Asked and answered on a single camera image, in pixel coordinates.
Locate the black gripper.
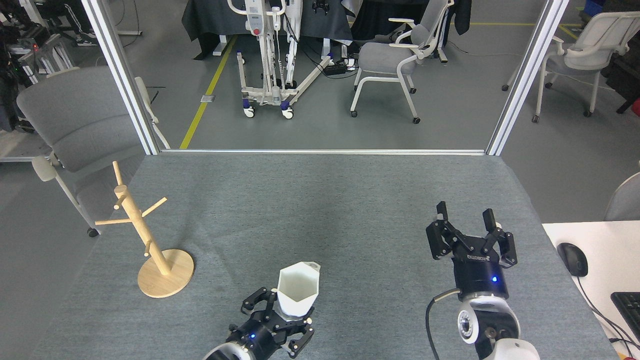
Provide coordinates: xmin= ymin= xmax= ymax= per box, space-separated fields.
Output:
xmin=426 ymin=201 xmax=518 ymax=303
xmin=227 ymin=287 xmax=316 ymax=360

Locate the white hexagonal cup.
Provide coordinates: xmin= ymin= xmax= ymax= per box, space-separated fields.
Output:
xmin=276 ymin=261 xmax=321 ymax=321

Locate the wooden cup rack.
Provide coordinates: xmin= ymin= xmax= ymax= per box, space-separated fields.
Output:
xmin=95 ymin=160 xmax=195 ymax=299

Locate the dark equipment rack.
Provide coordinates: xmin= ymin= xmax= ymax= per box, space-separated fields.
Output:
xmin=0 ymin=0 xmax=76 ymax=86

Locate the black computer mouse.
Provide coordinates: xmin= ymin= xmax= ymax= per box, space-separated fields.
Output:
xmin=556 ymin=242 xmax=589 ymax=278

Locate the white desk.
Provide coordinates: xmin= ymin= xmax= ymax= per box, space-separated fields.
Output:
xmin=542 ymin=220 xmax=640 ymax=360

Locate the grey rounded chair back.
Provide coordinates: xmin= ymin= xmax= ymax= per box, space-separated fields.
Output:
xmin=603 ymin=172 xmax=640 ymax=222

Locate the black keyboard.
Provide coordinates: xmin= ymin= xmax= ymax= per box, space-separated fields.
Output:
xmin=610 ymin=291 xmax=640 ymax=343

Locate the black power strip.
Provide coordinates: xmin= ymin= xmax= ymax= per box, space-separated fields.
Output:
xmin=322 ymin=60 xmax=358 ymax=77

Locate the white wheeled stand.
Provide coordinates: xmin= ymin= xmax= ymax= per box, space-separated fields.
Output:
xmin=227 ymin=0 xmax=333 ymax=120

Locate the black table cloth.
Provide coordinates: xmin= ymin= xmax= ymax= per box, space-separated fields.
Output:
xmin=181 ymin=0 xmax=354 ymax=61

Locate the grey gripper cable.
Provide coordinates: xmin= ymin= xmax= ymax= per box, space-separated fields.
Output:
xmin=425 ymin=288 xmax=463 ymax=360

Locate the black mouse cable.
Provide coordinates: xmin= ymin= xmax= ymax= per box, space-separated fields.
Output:
xmin=575 ymin=275 xmax=640 ymax=347

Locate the silver table edge rail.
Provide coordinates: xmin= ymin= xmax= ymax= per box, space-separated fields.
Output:
xmin=160 ymin=148 xmax=487 ymax=156

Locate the silver frame post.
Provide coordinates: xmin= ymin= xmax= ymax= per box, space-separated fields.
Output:
xmin=80 ymin=0 xmax=161 ymax=156
xmin=486 ymin=0 xmax=571 ymax=157

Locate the grey office chair white frame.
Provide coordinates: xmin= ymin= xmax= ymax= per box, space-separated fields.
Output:
xmin=350 ymin=0 xmax=451 ymax=125
xmin=501 ymin=11 xmax=640 ymax=124

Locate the grey chair with beige frame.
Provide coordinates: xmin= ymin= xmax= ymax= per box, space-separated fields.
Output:
xmin=16 ymin=66 xmax=171 ymax=238

